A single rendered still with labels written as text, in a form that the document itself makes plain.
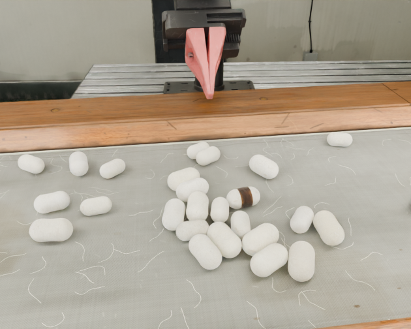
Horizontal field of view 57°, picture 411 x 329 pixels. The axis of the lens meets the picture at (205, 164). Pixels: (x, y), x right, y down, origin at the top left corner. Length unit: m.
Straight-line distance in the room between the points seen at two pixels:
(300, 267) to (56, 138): 0.35
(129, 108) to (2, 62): 2.25
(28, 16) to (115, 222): 2.29
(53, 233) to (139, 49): 2.18
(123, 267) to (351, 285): 0.19
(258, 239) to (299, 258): 0.04
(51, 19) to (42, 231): 2.25
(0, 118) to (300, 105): 0.42
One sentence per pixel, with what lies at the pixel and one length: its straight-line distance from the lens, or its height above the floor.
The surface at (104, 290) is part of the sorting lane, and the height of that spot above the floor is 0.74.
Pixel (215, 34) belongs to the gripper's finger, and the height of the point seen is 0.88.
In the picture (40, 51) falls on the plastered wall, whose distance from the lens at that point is 2.66.
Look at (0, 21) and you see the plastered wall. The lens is 2.69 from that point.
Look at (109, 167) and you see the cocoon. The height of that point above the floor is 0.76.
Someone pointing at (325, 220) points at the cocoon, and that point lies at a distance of 0.37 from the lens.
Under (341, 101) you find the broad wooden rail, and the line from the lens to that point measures 0.60.
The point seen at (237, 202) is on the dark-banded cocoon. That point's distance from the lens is 0.38.
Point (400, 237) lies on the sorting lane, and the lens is 0.41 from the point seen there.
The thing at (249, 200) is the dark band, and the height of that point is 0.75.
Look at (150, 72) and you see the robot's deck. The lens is 0.99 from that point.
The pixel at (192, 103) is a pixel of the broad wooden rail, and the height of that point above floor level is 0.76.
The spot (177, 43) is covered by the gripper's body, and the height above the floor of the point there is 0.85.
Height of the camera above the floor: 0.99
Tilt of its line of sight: 33 degrees down
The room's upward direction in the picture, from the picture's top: straight up
